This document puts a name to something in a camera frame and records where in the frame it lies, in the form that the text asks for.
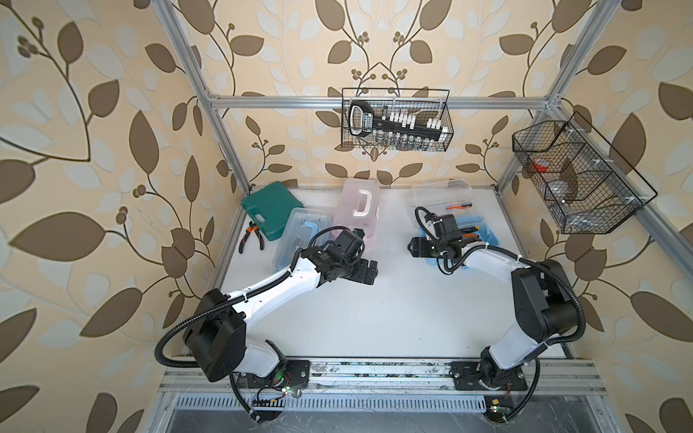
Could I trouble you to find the black wire basket on right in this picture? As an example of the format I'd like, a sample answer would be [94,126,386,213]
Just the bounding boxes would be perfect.
[513,112,658,235]

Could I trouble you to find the blue toolbox with clear lid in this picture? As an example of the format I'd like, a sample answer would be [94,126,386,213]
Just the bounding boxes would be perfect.
[273,207,332,272]

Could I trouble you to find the black wire basket on back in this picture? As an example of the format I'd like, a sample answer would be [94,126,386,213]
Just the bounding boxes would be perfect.
[340,87,454,153]

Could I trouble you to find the red tape roll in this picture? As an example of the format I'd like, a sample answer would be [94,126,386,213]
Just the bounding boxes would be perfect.
[529,157,552,173]

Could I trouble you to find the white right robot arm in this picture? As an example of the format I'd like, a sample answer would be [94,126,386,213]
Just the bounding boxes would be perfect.
[408,207,587,391]

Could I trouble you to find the green plastic tool case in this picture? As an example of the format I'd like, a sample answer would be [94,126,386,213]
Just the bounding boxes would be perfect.
[241,182,303,241]

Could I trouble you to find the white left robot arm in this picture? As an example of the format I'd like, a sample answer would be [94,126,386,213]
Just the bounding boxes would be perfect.
[154,226,378,382]

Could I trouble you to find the pink toolbox with clear lid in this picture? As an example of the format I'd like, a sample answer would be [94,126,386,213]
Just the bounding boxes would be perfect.
[333,179,380,243]

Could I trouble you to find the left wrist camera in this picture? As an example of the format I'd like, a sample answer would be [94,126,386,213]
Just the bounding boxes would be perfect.
[335,228,366,263]

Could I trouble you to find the black socket set holder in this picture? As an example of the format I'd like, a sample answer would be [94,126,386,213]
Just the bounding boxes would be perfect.
[341,97,454,144]

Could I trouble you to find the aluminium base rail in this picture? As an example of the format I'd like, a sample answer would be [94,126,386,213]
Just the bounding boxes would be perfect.
[156,355,610,399]

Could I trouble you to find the black wire basket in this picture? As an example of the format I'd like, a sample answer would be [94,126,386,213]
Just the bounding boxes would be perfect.
[340,87,454,153]
[513,112,658,235]

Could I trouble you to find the orange black pliers on table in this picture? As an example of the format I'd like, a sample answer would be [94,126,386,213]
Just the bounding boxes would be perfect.
[238,220,265,254]

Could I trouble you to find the orange black small screwdriver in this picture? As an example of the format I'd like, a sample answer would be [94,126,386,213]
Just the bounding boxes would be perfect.
[446,202,473,210]

